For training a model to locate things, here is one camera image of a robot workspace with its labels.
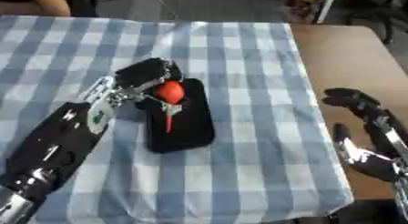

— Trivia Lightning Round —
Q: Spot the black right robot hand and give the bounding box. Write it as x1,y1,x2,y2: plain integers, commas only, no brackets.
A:
320,87,408,183

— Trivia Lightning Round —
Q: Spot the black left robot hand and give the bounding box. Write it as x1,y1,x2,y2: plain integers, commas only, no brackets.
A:
113,57,189,117

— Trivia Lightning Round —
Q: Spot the red carrot toy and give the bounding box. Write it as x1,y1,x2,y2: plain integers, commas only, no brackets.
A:
151,79,187,134

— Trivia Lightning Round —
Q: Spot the black box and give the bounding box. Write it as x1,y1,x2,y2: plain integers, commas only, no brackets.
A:
134,77,217,154

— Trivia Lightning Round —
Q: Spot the black chair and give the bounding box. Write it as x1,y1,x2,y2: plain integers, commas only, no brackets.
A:
339,0,408,44

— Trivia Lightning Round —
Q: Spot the person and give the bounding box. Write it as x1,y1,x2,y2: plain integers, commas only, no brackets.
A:
0,0,101,18

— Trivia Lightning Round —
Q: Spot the patterned bag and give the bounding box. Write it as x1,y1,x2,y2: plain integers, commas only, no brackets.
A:
279,0,340,25

